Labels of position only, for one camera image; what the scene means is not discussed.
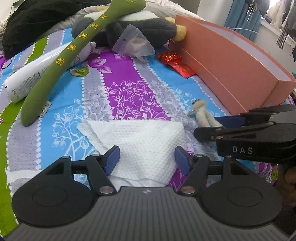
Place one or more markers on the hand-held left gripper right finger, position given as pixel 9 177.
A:
pixel 182 160

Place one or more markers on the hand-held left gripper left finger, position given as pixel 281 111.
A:
pixel 112 160

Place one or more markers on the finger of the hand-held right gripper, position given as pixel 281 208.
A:
pixel 205 134
pixel 229 120

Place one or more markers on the white paper towel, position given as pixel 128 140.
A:
pixel 143 141

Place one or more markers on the orange cardboard box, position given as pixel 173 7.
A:
pixel 226 69

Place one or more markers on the flat red packet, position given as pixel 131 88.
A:
pixel 185 69

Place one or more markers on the colourful floral bed sheet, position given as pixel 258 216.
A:
pixel 129 92

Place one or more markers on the blue curtain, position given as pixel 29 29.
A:
pixel 242 16

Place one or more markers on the green plush massage stick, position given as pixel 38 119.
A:
pixel 62 67

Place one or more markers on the clear plastic bag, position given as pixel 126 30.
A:
pixel 134 44

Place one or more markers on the white lotion tube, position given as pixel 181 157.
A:
pixel 25 81

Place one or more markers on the dark hanging jacket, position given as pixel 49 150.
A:
pixel 256 5

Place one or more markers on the grey penguin plush toy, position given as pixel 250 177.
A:
pixel 148 27

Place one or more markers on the grey duvet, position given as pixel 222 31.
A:
pixel 161 7

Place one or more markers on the black fleece garment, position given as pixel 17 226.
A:
pixel 46 18

